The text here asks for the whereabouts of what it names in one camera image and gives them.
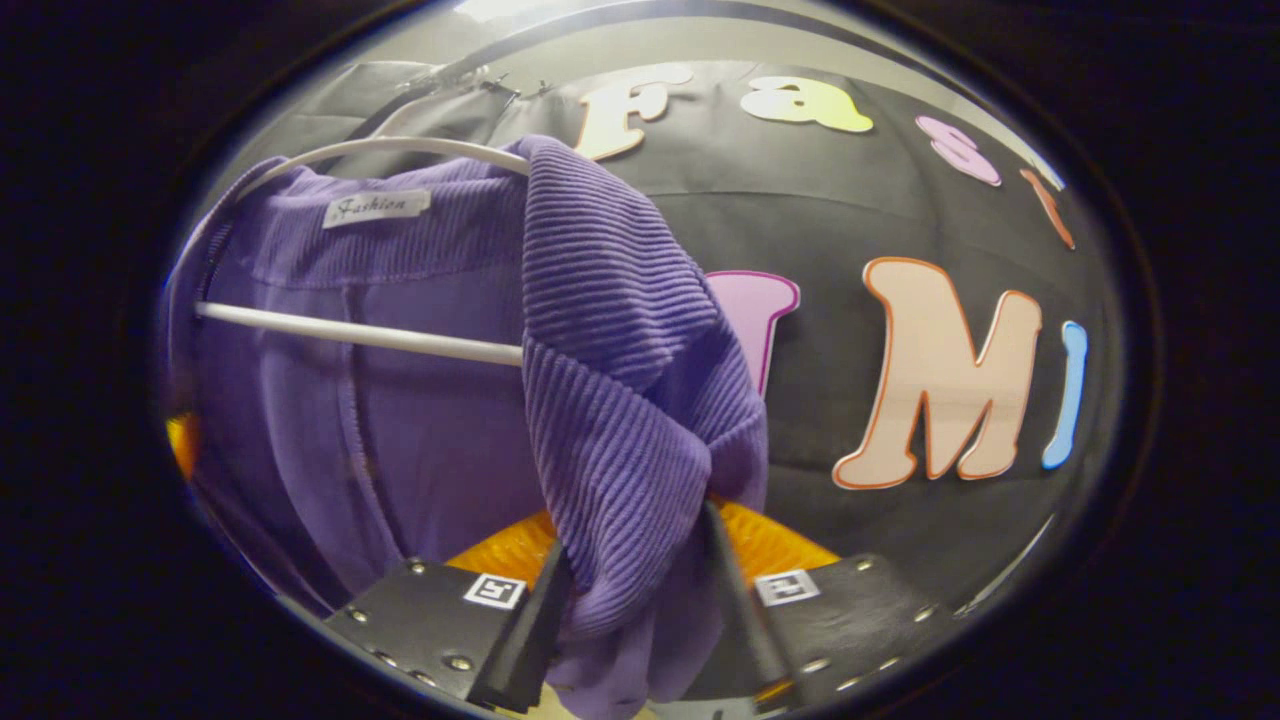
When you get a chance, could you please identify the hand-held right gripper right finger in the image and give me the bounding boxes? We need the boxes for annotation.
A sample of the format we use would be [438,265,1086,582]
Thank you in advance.
[690,498,969,714]

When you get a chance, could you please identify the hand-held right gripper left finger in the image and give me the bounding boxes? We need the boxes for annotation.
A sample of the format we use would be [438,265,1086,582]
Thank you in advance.
[322,510,573,714]

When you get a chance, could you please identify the white clothes hanger taped hook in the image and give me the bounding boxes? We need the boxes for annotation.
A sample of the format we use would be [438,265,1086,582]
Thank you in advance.
[165,65,533,367]

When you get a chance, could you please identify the purple ribbed jacket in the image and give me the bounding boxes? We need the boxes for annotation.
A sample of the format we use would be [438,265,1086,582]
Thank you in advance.
[165,135,771,720]

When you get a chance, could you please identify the black backdrop cloth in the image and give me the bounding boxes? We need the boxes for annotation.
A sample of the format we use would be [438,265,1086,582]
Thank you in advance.
[270,55,1123,621]

